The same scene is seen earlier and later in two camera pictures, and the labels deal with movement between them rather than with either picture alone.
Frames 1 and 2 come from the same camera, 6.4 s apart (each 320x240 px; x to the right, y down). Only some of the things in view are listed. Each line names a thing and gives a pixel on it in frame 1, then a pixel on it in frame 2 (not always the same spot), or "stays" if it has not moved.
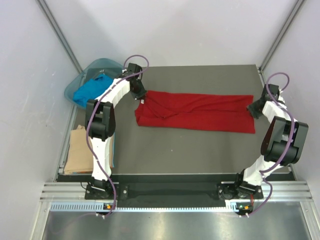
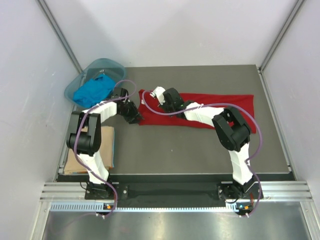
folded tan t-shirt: [80, 158] stays
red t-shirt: [215, 112] stays
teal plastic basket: [108, 67] stays
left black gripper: [142, 92] -> [132, 118]
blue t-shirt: [91, 89] stays
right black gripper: [251, 108] -> [163, 107]
